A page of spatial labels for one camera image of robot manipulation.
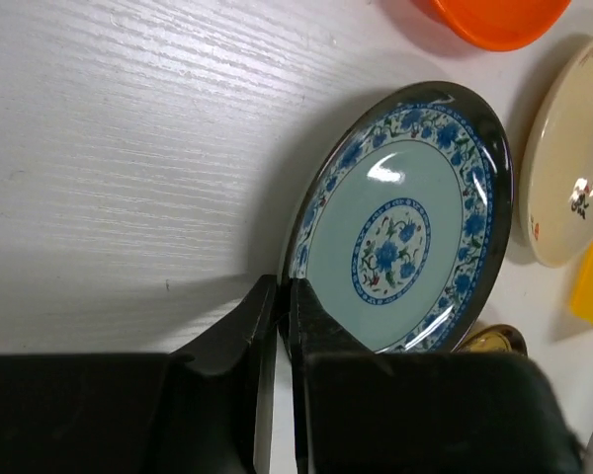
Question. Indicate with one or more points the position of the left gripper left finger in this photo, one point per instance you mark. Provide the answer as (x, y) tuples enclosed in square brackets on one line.
[(205, 408)]

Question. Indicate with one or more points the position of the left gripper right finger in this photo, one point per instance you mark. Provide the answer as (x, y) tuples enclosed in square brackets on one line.
[(361, 412)]

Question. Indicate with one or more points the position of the yellow patterned plate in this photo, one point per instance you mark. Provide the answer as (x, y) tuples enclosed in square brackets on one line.
[(495, 338)]

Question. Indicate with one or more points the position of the blue floral plate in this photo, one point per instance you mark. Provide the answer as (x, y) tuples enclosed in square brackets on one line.
[(404, 227)]

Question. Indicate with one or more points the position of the cream patterned plate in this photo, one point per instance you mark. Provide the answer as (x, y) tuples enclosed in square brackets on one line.
[(556, 184)]

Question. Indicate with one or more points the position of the right orange plate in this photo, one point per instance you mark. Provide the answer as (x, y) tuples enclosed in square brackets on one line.
[(496, 25)]

